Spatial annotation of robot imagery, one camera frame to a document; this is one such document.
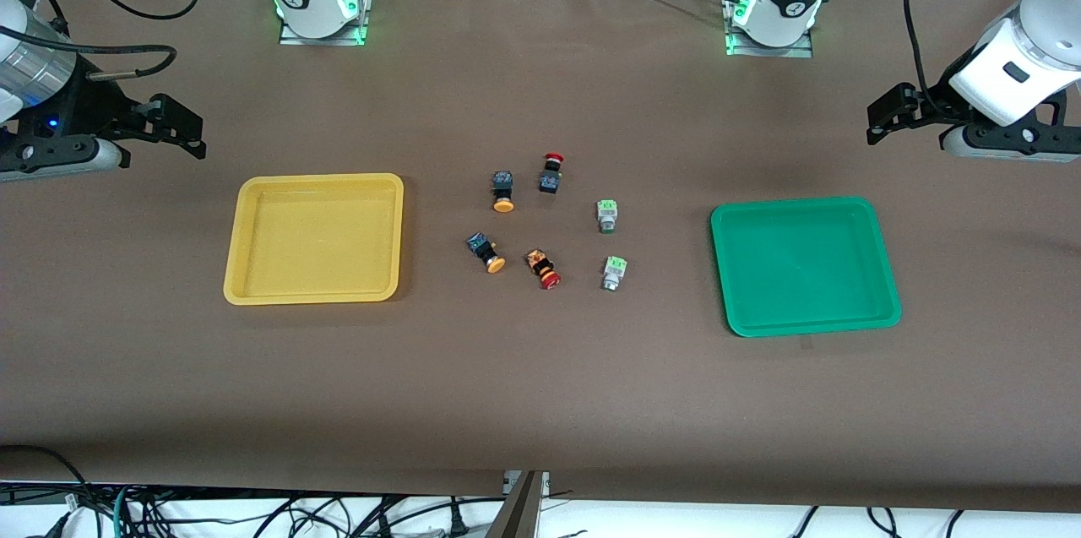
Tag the green plastic tray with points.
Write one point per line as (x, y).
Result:
(802, 268)

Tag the yellow push button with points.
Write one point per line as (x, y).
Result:
(495, 264)
(503, 204)

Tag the green push button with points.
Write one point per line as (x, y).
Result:
(614, 269)
(605, 213)

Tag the red button orange base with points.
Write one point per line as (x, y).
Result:
(549, 278)

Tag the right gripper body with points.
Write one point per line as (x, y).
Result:
(83, 105)

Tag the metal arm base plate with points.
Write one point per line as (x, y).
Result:
(785, 51)
(321, 40)

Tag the yellow plastic tray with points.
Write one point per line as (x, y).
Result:
(312, 242)

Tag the red button blue base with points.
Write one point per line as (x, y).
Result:
(551, 181)

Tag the brown table mat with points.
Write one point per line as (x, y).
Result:
(540, 394)

